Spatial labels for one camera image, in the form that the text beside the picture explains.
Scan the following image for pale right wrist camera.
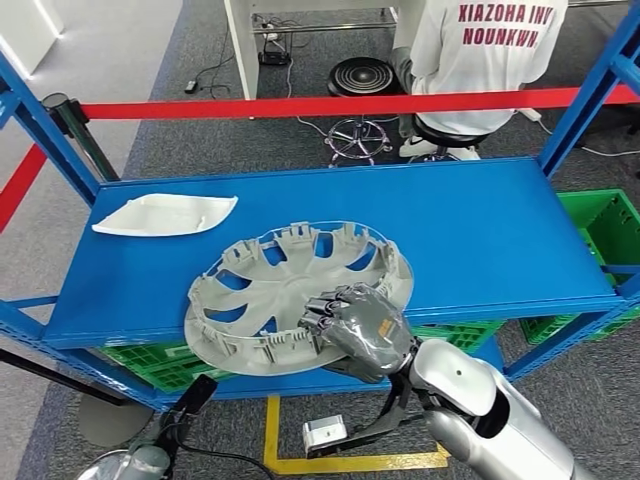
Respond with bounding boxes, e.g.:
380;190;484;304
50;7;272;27
302;415;349;457

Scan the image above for blue metal shelf rack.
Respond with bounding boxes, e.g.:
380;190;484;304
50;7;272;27
0;0;640;412

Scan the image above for green plastic crate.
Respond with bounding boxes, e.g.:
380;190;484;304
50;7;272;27
410;319;505;354
97;341;236;395
519;188;640;346

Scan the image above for white plastic trim part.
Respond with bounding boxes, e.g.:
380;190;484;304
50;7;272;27
91;193;239;238

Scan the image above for yellow floor tape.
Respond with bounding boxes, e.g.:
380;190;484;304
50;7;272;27
263;396;451;477

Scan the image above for black round stool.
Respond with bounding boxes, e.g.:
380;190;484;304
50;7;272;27
412;113;490;164
325;56;402;168

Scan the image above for grey plastic wheel hubcap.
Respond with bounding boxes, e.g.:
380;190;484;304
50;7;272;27
183;220;415;379

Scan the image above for red barrier belt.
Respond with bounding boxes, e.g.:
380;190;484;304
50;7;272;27
0;143;48;234
79;84;640;122

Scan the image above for seated person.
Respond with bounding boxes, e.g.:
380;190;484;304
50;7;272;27
389;0;571;164

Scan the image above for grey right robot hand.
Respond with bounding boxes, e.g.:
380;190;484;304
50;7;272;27
298;282;420;386

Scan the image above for black box under desk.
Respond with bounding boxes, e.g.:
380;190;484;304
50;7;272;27
258;49;293;67

